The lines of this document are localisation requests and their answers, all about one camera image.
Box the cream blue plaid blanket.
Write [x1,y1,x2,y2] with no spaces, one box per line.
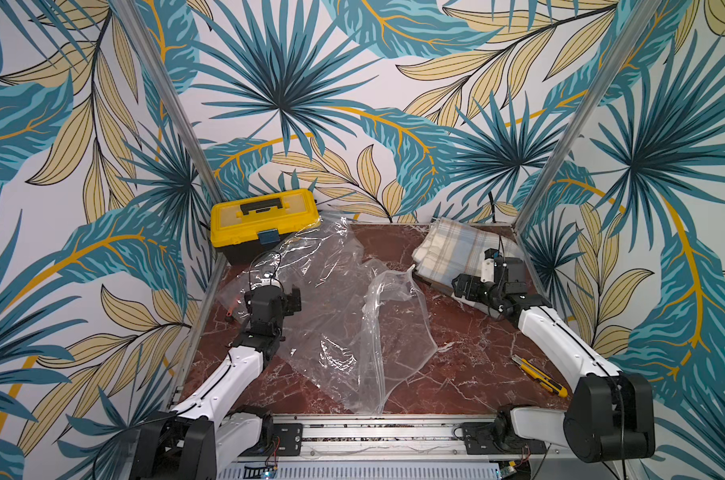
[413,219,523,286]

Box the clear plastic vacuum bag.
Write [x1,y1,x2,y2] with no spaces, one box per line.
[216,215,438,414]

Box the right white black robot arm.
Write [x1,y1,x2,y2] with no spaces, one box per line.
[452,251,656,463]

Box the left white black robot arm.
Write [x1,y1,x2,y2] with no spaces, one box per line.
[128,284,302,479]

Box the yellow black toolbox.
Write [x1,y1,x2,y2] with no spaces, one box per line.
[210,189,320,265]

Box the yellow utility knife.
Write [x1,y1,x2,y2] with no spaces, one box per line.
[511,355,568,398]

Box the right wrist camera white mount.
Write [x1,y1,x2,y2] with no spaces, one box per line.
[481,248,500,283]

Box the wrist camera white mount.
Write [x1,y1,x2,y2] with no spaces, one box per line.
[258,271,284,290]
[481,248,500,283]

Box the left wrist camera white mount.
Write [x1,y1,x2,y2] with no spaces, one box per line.
[258,271,284,290]

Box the orange handled screwdriver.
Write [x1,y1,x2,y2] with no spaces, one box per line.
[226,294,246,317]

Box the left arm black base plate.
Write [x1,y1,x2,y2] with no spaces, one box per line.
[240,423,304,458]

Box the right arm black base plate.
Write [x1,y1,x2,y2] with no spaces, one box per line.
[459,419,547,456]

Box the aluminium front rail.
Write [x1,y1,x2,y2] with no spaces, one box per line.
[118,415,646,480]

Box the right aluminium corner post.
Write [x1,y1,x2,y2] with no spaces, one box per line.
[513,0,662,236]

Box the aluminium corner post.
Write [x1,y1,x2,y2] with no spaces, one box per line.
[112,0,224,204]
[513,0,662,236]

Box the left aluminium corner post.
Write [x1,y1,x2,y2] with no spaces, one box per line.
[112,0,224,204]

